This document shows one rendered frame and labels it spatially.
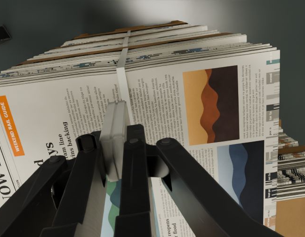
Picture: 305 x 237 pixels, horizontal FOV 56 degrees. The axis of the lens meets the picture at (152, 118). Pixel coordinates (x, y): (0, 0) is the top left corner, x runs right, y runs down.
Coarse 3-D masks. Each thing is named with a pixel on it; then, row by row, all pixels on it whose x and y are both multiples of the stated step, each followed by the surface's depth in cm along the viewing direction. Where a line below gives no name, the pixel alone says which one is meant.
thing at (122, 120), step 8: (120, 104) 22; (120, 112) 20; (120, 120) 19; (128, 120) 22; (120, 128) 18; (112, 136) 17; (120, 136) 17; (112, 144) 17; (120, 144) 17; (120, 152) 17; (120, 160) 17; (120, 168) 17; (120, 176) 18
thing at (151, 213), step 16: (128, 144) 16; (144, 144) 16; (128, 160) 14; (144, 160) 14; (128, 176) 13; (144, 176) 13; (128, 192) 12; (144, 192) 12; (128, 208) 11; (144, 208) 11; (128, 224) 10; (144, 224) 9
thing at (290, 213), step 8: (288, 200) 68; (296, 200) 68; (304, 200) 69; (280, 208) 69; (288, 208) 69; (296, 208) 69; (304, 208) 70; (280, 216) 70; (288, 216) 70; (296, 216) 70; (304, 216) 70; (280, 224) 71; (288, 224) 71; (296, 224) 71; (304, 224) 71; (280, 232) 72; (288, 232) 72; (296, 232) 72; (304, 232) 72
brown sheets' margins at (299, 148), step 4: (280, 120) 108; (280, 124) 109; (284, 148) 88; (288, 148) 88; (292, 148) 88; (296, 148) 87; (300, 148) 87; (304, 148) 87; (280, 152) 86; (284, 152) 85; (288, 152) 85; (292, 152) 85
